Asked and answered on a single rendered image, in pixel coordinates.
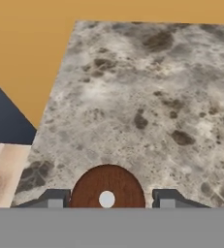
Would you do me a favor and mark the brown wooden round shaker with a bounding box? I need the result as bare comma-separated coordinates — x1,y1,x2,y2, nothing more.
68,164,146,208

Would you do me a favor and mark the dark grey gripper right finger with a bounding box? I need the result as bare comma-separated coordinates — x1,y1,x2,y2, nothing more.
151,188,211,208

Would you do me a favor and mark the dark blue cabinet side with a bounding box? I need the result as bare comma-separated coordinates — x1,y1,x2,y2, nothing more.
0,73,38,146

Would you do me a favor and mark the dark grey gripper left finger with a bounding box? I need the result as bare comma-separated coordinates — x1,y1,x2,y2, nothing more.
16,189,72,208

